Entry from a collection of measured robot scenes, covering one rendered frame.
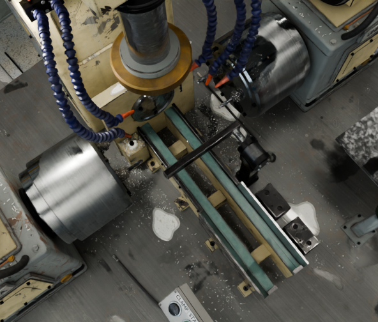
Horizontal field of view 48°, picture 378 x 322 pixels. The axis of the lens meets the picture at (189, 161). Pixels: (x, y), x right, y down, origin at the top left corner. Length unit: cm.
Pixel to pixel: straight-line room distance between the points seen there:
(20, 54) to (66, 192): 126
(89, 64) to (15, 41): 112
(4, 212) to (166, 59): 52
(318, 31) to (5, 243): 94
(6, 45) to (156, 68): 144
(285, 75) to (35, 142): 85
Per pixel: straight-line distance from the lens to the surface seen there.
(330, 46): 122
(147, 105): 124
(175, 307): 105
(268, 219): 124
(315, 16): 127
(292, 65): 121
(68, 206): 107
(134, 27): 82
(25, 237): 106
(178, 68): 94
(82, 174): 106
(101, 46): 118
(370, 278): 142
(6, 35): 232
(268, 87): 118
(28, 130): 157
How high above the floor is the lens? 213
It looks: 70 degrees down
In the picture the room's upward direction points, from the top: 6 degrees counter-clockwise
